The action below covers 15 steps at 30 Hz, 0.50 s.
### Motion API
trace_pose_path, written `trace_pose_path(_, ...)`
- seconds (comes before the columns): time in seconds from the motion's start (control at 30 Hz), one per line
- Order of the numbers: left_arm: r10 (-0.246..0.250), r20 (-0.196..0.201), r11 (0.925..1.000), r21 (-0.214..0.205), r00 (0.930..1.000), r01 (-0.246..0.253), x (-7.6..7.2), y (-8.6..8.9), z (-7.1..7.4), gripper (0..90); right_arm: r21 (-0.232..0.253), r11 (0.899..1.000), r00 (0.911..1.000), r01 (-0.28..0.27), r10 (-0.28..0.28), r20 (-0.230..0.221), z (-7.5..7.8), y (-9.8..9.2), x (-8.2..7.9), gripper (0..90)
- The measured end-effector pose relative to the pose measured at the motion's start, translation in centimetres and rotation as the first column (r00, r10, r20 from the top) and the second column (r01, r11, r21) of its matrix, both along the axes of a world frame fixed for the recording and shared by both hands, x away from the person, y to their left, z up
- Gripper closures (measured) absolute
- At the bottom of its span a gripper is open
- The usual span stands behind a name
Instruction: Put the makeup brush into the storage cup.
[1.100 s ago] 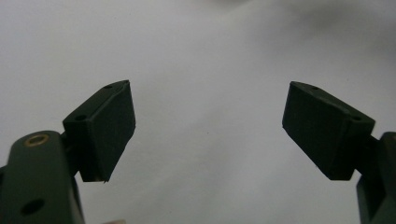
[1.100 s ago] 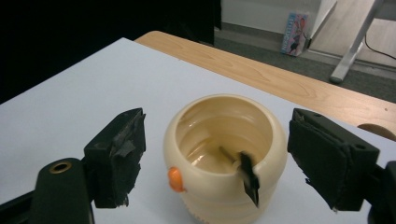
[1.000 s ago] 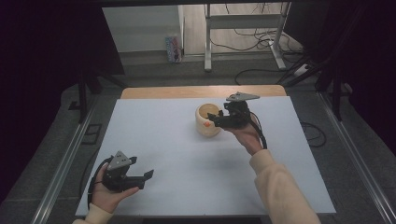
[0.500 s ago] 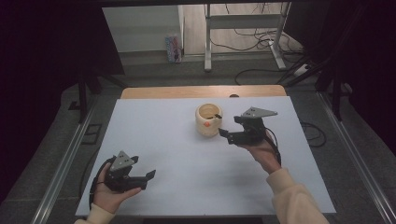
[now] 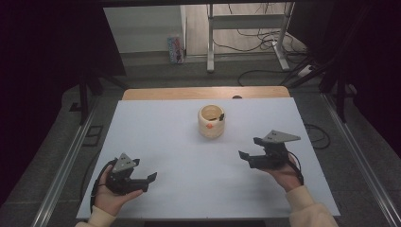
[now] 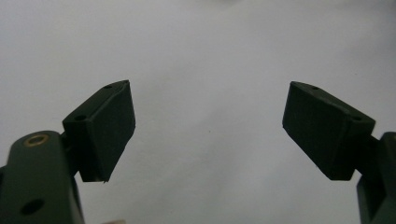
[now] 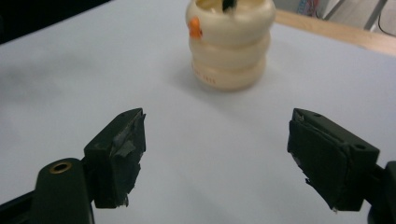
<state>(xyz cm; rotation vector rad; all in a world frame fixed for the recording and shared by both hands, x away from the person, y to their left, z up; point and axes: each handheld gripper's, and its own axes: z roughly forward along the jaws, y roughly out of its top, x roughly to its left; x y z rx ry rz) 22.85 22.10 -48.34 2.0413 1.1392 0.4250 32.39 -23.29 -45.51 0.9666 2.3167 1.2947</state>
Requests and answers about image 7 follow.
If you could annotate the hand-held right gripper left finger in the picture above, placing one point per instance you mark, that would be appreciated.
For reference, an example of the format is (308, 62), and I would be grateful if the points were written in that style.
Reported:
(112, 161)

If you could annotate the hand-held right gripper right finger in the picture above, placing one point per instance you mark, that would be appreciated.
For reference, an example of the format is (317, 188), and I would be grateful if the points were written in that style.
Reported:
(330, 161)

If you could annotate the cream ribbed holder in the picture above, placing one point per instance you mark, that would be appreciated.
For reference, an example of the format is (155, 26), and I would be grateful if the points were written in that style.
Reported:
(230, 53)

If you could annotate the metal stand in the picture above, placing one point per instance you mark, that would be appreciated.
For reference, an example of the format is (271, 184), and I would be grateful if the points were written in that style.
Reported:
(372, 17)

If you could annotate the colourful object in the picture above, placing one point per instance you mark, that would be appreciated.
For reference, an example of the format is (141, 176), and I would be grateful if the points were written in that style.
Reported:
(308, 6)

